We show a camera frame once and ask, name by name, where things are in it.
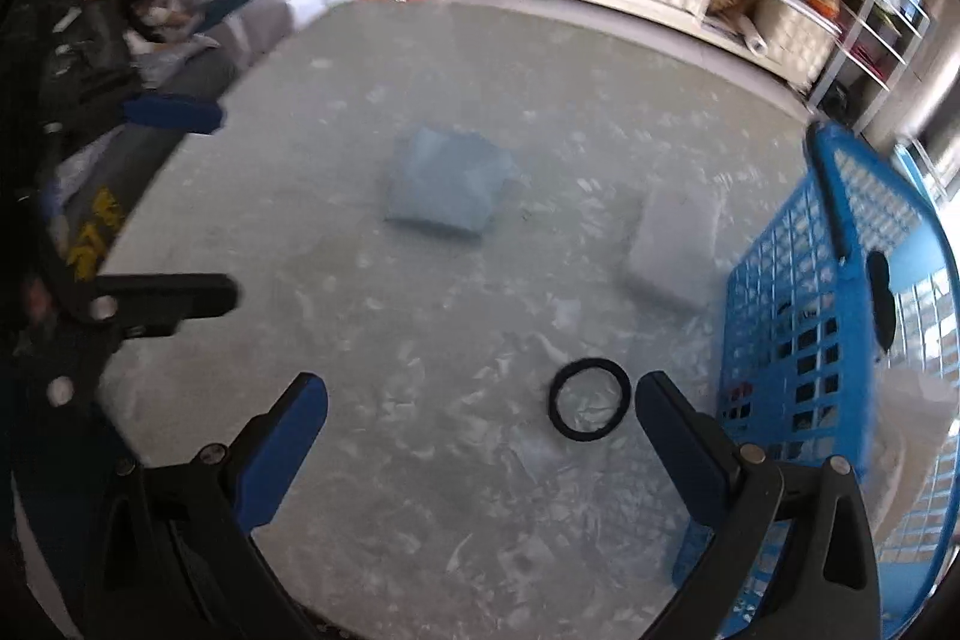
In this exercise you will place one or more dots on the silver standing air conditioner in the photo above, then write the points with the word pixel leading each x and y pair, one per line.
pixel 930 78

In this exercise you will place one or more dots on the black plush toy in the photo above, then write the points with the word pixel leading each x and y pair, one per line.
pixel 881 302

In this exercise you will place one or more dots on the blue plastic basket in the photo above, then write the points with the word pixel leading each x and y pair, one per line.
pixel 780 280

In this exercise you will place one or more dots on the light blue cloth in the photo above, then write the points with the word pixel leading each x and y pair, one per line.
pixel 444 183

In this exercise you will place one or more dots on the white paper roll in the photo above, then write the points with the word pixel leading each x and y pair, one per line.
pixel 752 39

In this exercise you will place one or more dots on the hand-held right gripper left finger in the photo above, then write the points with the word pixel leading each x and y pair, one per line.
pixel 279 456

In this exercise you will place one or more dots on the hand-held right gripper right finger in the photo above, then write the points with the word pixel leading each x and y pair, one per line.
pixel 684 456

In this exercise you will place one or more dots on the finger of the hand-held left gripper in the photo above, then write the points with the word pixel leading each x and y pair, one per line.
pixel 169 299
pixel 172 114

